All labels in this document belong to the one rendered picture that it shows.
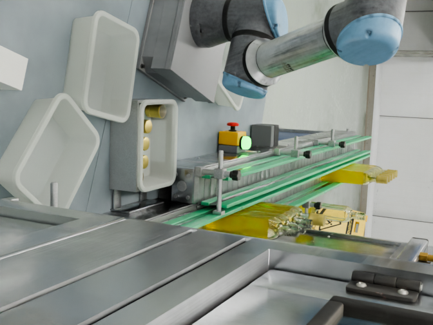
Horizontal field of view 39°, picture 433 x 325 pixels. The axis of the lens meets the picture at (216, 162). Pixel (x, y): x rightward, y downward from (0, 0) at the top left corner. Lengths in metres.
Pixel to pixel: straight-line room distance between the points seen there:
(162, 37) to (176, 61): 0.08
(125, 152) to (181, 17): 0.37
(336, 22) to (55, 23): 0.58
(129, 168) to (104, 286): 1.02
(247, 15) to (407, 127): 6.02
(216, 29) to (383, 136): 6.04
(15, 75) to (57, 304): 0.78
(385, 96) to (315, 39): 6.25
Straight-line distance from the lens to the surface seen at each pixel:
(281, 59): 1.41
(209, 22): 1.62
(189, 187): 1.64
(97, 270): 0.54
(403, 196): 7.60
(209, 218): 1.57
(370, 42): 1.20
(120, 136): 1.51
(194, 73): 1.66
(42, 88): 1.34
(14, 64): 1.19
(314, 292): 0.56
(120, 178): 1.52
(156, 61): 1.59
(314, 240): 2.24
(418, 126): 7.50
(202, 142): 1.95
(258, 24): 1.56
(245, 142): 2.02
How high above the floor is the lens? 1.64
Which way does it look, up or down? 26 degrees down
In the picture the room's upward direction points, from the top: 96 degrees clockwise
